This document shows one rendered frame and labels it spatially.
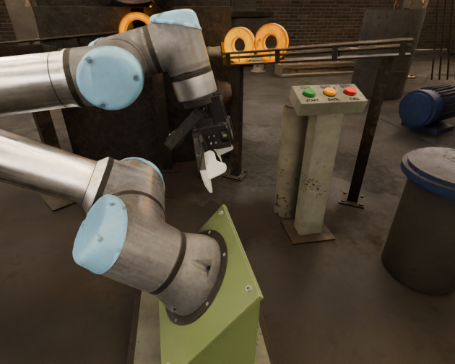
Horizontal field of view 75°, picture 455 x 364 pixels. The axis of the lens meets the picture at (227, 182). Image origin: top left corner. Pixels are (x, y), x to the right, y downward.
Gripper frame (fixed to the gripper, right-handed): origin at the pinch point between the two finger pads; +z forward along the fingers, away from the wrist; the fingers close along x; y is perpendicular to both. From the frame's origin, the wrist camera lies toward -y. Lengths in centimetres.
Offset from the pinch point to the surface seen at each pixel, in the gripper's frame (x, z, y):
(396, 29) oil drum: 290, 10, 135
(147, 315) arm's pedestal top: -14.3, 30.5, -25.4
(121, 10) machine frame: 97, -54, -51
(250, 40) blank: 88, -25, 9
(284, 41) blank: 84, -21, 23
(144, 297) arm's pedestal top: -8.8, 29.7, -28.3
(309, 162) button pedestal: 40, 19, 24
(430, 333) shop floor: 0, 63, 50
